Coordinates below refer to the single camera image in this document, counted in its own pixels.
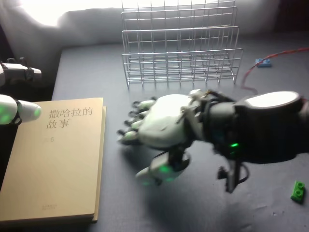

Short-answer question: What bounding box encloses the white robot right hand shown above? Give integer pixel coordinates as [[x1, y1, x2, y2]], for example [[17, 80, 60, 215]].
[[116, 94, 202, 187]]

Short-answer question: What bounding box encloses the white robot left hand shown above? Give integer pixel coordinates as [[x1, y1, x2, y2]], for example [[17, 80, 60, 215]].
[[0, 57, 43, 127]]

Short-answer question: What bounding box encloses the beige hardcover book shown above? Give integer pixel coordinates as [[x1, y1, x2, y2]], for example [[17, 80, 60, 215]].
[[0, 97, 107, 223]]

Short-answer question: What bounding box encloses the black backdrop curtain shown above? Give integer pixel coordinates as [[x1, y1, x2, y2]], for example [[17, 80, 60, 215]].
[[0, 23, 55, 187]]

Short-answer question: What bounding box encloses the grey table cloth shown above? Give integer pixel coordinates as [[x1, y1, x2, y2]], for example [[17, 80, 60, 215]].
[[24, 30, 309, 232]]

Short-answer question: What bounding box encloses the white backdrop cloth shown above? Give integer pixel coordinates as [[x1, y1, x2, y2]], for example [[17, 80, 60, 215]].
[[0, 0, 276, 102]]

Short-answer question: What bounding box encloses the blue toy brick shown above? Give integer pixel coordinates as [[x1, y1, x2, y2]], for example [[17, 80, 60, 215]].
[[255, 58, 273, 69]]

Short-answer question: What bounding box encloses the green toy brick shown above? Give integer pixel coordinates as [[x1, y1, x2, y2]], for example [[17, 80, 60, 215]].
[[289, 180, 306, 203]]

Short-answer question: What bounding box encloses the metal wire rack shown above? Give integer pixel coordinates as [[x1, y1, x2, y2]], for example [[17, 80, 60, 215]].
[[121, 0, 244, 89]]

